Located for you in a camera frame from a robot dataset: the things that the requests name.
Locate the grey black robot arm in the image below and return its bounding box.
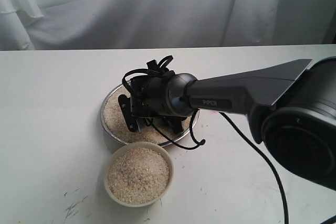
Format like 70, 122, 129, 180
123, 56, 335, 189

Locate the black cable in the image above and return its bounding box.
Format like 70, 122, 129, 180
122, 55, 291, 224

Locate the round steel tray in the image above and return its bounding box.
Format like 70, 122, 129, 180
100, 84, 191, 147

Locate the white backdrop cloth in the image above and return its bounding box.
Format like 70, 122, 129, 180
1, 0, 335, 50

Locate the beige grain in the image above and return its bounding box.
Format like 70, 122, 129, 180
103, 87, 167, 144

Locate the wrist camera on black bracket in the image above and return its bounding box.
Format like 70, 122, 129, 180
118, 94, 140, 132

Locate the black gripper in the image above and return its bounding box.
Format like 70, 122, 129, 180
130, 73, 184, 134

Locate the rice in white bowl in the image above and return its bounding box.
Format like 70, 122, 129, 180
107, 147, 170, 205

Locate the white ceramic bowl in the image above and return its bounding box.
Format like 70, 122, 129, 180
103, 142, 174, 208

